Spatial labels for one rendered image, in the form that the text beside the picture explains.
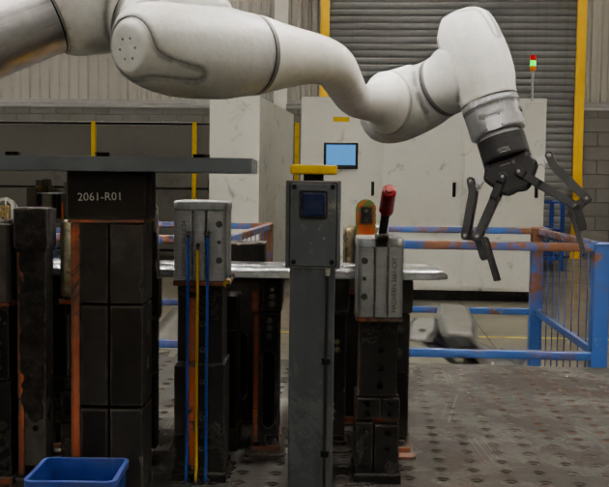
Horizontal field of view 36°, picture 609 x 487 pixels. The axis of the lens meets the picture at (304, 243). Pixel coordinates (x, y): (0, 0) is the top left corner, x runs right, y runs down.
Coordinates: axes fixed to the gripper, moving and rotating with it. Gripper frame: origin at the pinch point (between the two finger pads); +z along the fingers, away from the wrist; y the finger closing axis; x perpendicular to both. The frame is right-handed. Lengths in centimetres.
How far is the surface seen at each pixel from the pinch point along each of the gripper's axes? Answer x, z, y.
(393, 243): -16.2, -7.1, -17.3
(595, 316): 194, 10, -3
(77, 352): -44, -2, -54
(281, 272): -10.4, -8.9, -37.0
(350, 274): -6.7, -5.7, -27.5
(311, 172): -36.0, -16.2, -20.5
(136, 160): -47, -22, -38
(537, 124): 785, -185, -29
